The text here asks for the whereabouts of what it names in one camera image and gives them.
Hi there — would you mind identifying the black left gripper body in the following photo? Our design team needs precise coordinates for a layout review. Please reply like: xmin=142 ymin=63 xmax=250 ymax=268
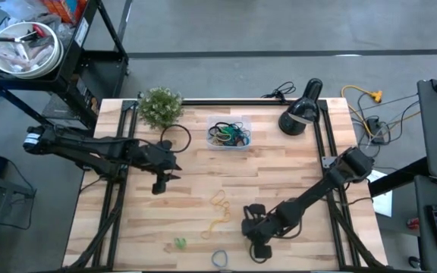
xmin=138 ymin=143 xmax=178 ymax=196

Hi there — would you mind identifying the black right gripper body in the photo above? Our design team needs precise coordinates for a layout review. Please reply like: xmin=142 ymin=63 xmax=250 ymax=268
xmin=241 ymin=204 xmax=286 ymax=246

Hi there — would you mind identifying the wide black rubber band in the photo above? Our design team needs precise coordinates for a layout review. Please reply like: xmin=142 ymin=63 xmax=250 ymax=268
xmin=208 ymin=121 xmax=235 ymax=138

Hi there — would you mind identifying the wide blue rubber band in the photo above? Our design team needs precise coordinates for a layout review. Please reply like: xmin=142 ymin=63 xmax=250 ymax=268
xmin=231 ymin=123 xmax=252 ymax=148

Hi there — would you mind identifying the long yellow rubber band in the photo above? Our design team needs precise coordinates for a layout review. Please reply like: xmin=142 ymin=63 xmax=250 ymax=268
xmin=200 ymin=209 xmax=232 ymax=241

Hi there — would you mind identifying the clear plastic bin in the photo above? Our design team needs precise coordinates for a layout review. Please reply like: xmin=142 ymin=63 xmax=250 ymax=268
xmin=206 ymin=115 xmax=253 ymax=152

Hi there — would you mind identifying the potted green plant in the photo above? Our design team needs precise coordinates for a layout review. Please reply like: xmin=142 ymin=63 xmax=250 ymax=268
xmin=137 ymin=86 xmax=185 ymax=130

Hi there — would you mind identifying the black utility cart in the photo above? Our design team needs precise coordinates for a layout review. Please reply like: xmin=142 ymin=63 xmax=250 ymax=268
xmin=0 ymin=0 xmax=130 ymax=132

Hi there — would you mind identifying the black desk lamp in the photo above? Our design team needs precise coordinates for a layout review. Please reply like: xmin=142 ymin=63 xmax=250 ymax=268
xmin=277 ymin=77 xmax=324 ymax=137

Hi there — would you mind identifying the white paper sheet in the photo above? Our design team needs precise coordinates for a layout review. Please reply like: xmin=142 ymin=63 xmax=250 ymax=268
xmin=365 ymin=168 xmax=394 ymax=218

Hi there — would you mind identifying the white bowl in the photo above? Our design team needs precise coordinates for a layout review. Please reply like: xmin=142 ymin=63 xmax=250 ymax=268
xmin=0 ymin=20 xmax=65 ymax=80

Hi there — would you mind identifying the black power adapter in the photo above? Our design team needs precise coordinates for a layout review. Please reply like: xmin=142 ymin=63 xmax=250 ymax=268
xmin=365 ymin=116 xmax=386 ymax=145

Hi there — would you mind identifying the orange cardboard box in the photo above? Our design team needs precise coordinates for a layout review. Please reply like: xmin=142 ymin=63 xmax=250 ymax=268
xmin=40 ymin=0 xmax=90 ymax=24

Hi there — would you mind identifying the clear plastic bag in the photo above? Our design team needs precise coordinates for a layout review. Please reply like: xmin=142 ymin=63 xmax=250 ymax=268
xmin=0 ymin=0 xmax=51 ymax=22

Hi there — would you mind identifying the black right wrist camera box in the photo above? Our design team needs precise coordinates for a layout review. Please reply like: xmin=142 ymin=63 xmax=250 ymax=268
xmin=253 ymin=243 xmax=274 ymax=262

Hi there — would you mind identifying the black table frame rail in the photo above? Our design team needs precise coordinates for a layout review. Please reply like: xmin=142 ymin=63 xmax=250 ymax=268
xmin=312 ymin=98 xmax=391 ymax=271
xmin=61 ymin=99 xmax=140 ymax=271
xmin=182 ymin=98 xmax=319 ymax=107

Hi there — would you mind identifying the black cable bundle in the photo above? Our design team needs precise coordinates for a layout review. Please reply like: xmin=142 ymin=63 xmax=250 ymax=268
xmin=259 ymin=80 xmax=297 ymax=101

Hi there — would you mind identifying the yellow extension cable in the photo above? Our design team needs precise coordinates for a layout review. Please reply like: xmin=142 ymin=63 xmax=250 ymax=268
xmin=340 ymin=84 xmax=385 ymax=138

